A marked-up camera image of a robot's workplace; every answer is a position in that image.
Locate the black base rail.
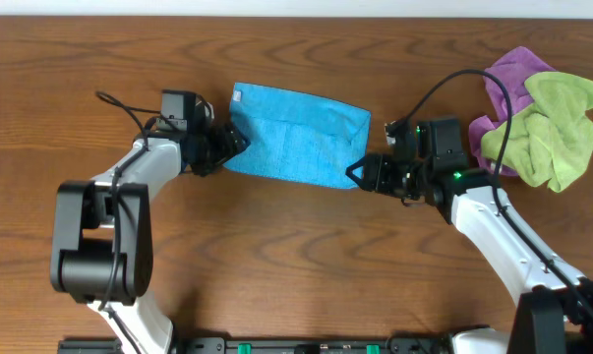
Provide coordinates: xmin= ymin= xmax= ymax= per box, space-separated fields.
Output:
xmin=57 ymin=336 xmax=474 ymax=354

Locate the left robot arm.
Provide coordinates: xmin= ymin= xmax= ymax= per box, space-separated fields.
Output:
xmin=50 ymin=89 xmax=250 ymax=354

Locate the purple cloth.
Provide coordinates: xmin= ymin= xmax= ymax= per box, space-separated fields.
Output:
xmin=468 ymin=46 xmax=555 ymax=170

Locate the blue cloth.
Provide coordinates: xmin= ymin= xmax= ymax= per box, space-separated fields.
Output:
xmin=225 ymin=83 xmax=371 ymax=190

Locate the green cloth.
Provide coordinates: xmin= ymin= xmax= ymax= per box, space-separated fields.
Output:
xmin=502 ymin=72 xmax=593 ymax=193

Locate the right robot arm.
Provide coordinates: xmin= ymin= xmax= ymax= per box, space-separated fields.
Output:
xmin=346 ymin=117 xmax=593 ymax=353

